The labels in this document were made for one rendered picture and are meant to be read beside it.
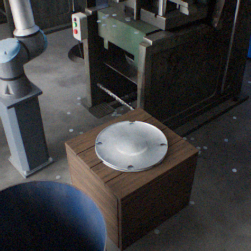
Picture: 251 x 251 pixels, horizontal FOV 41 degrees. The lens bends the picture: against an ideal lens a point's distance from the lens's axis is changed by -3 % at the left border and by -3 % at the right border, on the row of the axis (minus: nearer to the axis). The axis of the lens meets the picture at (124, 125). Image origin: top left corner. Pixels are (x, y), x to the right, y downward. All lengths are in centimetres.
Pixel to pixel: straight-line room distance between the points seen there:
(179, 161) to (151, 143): 14
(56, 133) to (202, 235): 101
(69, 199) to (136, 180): 27
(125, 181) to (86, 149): 23
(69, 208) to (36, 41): 76
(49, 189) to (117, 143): 38
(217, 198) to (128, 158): 57
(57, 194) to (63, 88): 137
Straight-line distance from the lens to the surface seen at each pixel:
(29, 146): 172
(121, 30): 175
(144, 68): 158
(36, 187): 115
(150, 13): 169
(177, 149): 140
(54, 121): 213
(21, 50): 152
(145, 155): 134
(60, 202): 118
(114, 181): 126
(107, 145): 138
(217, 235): 159
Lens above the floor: 129
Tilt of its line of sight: 39 degrees down
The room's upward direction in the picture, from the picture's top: straight up
